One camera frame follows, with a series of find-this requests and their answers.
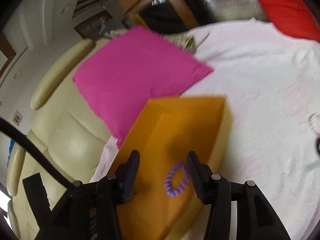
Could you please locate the wooden cabinet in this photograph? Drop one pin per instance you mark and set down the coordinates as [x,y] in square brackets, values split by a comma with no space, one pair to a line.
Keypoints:
[162,16]

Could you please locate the orange cardboard tray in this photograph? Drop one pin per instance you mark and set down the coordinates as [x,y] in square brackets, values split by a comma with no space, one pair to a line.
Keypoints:
[165,132]

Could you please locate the magenta pillow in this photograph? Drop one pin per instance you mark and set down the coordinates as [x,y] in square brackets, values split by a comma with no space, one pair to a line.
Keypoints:
[119,79]

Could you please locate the small red pillow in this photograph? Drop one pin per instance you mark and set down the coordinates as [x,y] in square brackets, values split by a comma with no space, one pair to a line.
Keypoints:
[292,18]

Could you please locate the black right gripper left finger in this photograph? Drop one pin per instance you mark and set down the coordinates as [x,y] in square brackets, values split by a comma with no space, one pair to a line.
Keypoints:
[126,175]

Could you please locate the white pink bedspread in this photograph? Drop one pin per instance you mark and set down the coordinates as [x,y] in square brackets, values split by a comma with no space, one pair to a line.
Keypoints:
[271,84]

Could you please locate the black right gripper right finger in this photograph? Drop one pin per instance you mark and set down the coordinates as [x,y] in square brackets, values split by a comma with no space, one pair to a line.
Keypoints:
[200,176]

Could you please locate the framed wall picture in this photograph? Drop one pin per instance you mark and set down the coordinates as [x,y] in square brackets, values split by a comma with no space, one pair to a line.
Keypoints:
[17,118]

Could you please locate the cream leather sofa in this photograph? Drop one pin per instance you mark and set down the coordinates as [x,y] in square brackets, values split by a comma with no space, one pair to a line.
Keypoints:
[66,131]

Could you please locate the blue cloth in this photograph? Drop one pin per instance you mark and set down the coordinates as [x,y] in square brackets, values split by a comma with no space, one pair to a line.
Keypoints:
[11,145]

